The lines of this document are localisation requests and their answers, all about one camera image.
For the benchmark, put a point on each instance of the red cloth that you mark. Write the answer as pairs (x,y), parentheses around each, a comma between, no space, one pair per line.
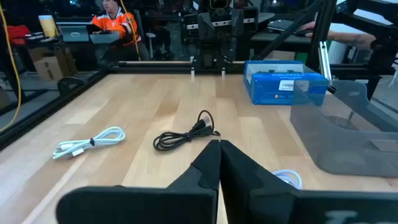
(18,32)

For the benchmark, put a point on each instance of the grey laptop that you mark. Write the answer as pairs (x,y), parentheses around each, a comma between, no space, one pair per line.
(76,33)

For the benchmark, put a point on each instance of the black office chair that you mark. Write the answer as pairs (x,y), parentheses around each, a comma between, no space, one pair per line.
(141,34)

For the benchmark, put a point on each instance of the grey translucent plastic bin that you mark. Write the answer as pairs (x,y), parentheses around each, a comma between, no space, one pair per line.
(335,146)

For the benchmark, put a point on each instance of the black frame strut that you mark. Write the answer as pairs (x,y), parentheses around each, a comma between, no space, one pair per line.
(321,28)

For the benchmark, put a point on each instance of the silver aluminium bar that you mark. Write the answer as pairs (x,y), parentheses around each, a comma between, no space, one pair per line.
(325,60)

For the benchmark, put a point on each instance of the yellow cup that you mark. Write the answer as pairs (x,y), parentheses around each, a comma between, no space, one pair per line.
(48,26)

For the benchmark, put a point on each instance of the person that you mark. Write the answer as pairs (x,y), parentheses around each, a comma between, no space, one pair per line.
(115,23)

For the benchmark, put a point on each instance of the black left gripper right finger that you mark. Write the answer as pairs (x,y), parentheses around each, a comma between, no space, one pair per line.
(248,199)

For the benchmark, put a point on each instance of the brown cardboard box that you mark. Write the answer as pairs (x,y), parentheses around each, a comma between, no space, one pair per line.
(49,67)

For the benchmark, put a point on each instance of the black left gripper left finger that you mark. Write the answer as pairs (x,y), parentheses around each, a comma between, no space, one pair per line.
(186,202)

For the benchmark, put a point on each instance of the person's forearm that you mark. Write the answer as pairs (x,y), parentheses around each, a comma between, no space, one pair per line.
(351,39)

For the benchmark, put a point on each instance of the blue cardboard box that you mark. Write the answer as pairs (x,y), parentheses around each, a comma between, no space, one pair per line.
(270,88)

